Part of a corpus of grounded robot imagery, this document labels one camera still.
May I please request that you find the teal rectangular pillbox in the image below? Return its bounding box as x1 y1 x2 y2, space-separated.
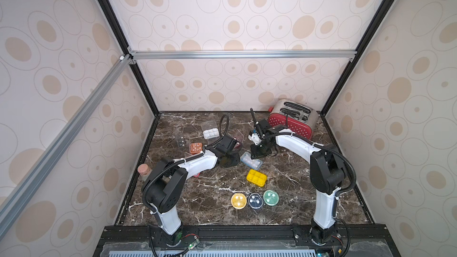
240 152 263 171

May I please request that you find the white pillbox with amber lid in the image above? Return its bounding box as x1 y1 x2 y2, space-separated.
246 169 268 188

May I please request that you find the yellow round pillbox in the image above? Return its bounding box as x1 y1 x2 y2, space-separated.
230 193 247 209

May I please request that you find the dark blue round pillbox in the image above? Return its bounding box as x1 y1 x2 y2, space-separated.
247 193 264 209

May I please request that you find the green round pillbox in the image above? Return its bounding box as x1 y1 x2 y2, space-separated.
263 190 279 207

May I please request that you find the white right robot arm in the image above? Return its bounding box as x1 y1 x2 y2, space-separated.
248 109 357 245

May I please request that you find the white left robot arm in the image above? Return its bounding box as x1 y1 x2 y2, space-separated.
142 114 242 238

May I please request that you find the purple pillbox left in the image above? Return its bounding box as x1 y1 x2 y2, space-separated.
233 131 244 151

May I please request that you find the orange pillbox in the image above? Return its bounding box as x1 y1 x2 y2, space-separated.
189 143 203 155

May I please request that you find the white pillbox clear lid rear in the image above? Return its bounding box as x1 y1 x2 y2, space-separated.
201 120 220 140

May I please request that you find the red and silver toaster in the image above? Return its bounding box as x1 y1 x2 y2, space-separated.
268 99 318 139

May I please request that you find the clear small pillbox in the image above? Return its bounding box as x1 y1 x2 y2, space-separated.
174 132 189 152

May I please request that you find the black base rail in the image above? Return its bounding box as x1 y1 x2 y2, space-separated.
94 224 400 257

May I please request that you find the aluminium frame crossbar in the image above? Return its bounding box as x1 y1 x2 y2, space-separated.
130 49 357 60

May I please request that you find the aluminium frame side bar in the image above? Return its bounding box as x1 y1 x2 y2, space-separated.
1 54 132 239

